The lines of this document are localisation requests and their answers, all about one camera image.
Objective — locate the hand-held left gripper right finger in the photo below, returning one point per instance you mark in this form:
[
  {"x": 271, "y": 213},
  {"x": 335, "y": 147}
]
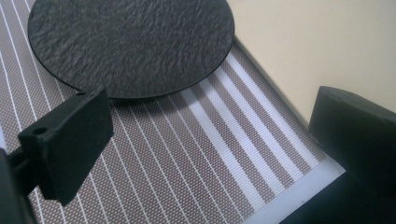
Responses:
[{"x": 355, "y": 137}]

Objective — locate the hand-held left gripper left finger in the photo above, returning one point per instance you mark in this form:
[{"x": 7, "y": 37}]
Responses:
[{"x": 71, "y": 140}]

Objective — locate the round black slate plate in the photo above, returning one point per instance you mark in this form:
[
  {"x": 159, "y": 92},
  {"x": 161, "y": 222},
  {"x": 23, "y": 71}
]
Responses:
[{"x": 130, "y": 46}]

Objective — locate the brown striped woven placemat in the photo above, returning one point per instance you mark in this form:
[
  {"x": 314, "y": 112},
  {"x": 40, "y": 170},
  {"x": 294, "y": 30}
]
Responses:
[{"x": 186, "y": 161}]

